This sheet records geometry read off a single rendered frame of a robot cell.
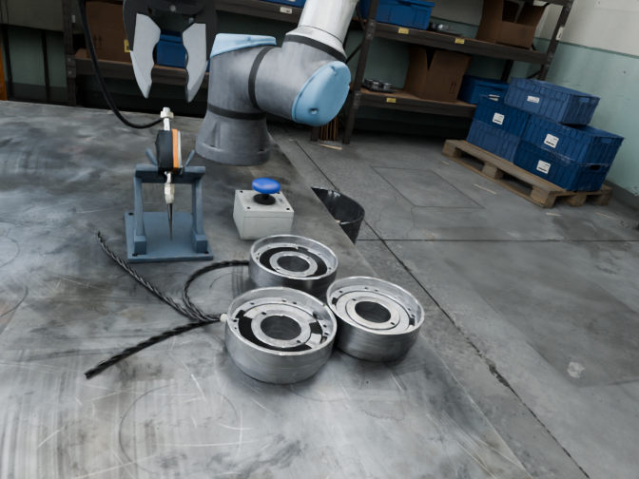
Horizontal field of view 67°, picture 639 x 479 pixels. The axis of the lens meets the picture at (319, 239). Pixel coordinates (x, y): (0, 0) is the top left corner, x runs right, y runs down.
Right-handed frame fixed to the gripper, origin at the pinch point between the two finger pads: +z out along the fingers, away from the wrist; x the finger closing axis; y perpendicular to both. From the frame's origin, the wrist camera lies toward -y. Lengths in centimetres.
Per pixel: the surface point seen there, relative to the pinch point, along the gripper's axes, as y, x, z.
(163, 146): -2.0, 0.7, 6.4
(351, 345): -28.9, -14.6, 17.0
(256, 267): -16.5, -8.1, 15.1
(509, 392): 25, -121, 98
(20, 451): -33.5, 13.1, 18.7
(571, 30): 317, -406, -26
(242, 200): -0.2, -10.2, 14.1
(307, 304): -23.5, -11.7, 15.6
